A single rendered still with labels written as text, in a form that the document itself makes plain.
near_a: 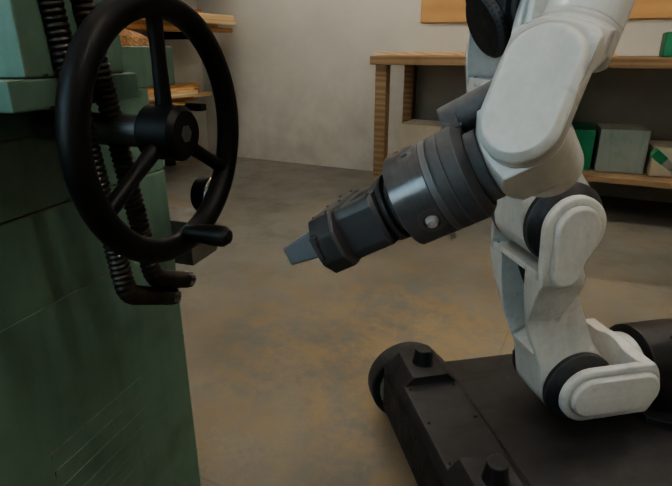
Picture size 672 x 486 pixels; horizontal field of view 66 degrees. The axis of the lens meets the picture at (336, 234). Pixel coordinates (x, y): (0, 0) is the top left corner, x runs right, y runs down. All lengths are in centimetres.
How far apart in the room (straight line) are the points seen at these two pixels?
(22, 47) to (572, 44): 48
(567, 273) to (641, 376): 30
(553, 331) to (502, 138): 68
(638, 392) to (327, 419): 71
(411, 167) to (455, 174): 4
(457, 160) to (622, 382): 77
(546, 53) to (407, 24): 341
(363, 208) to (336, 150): 366
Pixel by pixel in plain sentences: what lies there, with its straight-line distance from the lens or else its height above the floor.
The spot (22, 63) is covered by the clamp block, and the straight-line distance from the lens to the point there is 59.
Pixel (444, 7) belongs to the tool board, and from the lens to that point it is 375.
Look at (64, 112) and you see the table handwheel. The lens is 50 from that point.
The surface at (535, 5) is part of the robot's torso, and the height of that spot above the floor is 95.
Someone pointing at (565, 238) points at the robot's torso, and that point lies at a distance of 91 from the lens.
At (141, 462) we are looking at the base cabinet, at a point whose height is 24.
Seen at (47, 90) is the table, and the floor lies 86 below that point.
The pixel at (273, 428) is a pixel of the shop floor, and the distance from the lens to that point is 139.
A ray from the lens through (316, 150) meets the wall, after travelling 419.
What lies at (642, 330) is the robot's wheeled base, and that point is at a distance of 124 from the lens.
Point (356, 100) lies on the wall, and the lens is 398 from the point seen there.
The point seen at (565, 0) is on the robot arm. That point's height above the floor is 93.
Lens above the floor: 90
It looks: 20 degrees down
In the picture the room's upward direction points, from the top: straight up
